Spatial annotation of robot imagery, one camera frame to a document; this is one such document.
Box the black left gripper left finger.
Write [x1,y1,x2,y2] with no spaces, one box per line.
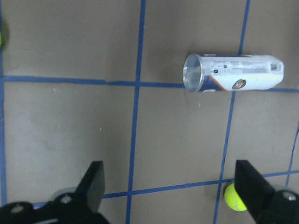
[75,161,105,213]

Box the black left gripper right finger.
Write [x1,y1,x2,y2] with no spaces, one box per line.
[234,160,275,218]

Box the near left-side yellow tennis ball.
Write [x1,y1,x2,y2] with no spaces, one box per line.
[224,183,247,211]

